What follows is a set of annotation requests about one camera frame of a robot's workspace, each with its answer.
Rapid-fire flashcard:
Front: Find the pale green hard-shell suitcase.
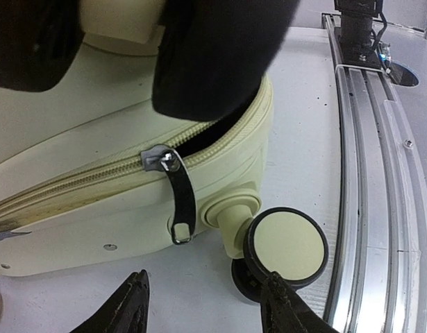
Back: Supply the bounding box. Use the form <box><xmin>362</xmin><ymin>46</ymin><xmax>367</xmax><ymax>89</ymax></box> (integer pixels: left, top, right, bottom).
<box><xmin>0</xmin><ymin>1</ymin><xmax>328</xmax><ymax>289</ymax></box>

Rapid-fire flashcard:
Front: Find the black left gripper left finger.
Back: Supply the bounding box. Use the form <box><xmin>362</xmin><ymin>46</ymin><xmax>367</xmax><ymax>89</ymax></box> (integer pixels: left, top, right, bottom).
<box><xmin>73</xmin><ymin>270</ymin><xmax>150</xmax><ymax>333</ymax></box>

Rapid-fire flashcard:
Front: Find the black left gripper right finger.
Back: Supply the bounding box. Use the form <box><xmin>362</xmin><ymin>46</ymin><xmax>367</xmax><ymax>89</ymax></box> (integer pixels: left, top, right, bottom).
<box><xmin>260</xmin><ymin>272</ymin><xmax>337</xmax><ymax>333</ymax></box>

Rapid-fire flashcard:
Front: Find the aluminium front mounting rail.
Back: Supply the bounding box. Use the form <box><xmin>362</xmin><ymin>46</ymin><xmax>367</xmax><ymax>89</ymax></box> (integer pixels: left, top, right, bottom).
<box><xmin>321</xmin><ymin>14</ymin><xmax>427</xmax><ymax>332</ymax></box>

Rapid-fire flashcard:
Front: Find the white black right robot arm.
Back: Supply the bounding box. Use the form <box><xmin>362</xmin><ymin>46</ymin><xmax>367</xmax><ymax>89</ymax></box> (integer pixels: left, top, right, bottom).
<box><xmin>334</xmin><ymin>0</ymin><xmax>387</xmax><ymax>70</ymax></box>

